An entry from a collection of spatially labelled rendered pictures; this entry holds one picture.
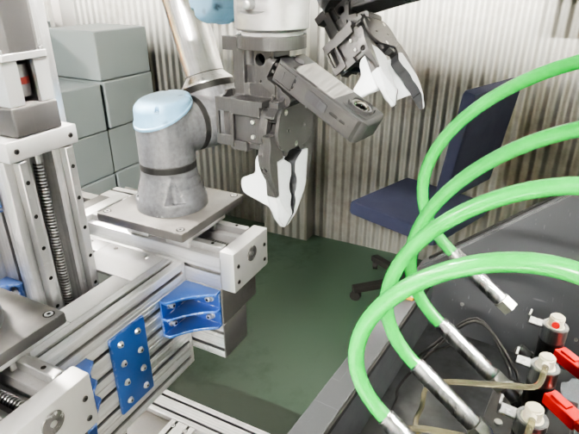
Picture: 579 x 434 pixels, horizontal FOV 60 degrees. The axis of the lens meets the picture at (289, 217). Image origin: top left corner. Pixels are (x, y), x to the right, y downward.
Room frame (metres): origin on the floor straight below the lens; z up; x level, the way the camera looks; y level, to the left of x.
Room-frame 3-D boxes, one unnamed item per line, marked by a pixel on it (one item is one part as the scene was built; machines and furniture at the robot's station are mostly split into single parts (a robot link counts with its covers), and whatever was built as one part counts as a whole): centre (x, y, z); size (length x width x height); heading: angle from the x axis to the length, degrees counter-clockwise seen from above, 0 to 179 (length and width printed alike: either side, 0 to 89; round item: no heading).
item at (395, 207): (2.17, -0.63, 0.54); 0.63 x 0.60 x 1.08; 63
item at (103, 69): (3.12, 1.59, 0.61); 1.23 x 0.84 x 1.22; 63
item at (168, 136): (1.00, 0.25, 1.20); 0.13 x 0.12 x 0.14; 137
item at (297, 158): (0.55, 0.01, 1.26); 0.06 x 0.03 x 0.09; 58
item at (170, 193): (1.00, 0.25, 1.09); 0.15 x 0.15 x 0.10
